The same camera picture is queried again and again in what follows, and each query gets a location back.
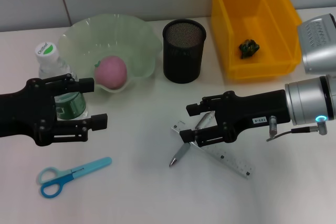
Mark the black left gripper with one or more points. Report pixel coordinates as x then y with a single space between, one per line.
29 113

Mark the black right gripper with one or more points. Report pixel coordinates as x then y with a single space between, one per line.
249 111

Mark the pink peach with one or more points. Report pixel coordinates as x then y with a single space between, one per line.
111 73

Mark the clear plastic ruler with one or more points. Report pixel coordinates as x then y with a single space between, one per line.
233 162

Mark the blue scissors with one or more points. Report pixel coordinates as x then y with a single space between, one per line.
89 165

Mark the clear water bottle green label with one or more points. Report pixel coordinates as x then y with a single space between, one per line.
47 51

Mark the green plastic wrapper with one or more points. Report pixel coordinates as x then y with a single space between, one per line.
249 48

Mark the silver ballpoint pen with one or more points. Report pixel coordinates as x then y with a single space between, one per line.
181 153

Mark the green glass fruit plate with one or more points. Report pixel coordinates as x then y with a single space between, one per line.
105 37

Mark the black mesh pen holder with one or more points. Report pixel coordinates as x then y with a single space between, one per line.
181 58

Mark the yellow plastic storage bin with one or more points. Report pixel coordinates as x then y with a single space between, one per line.
244 37

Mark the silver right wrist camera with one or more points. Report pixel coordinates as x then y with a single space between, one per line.
317 45

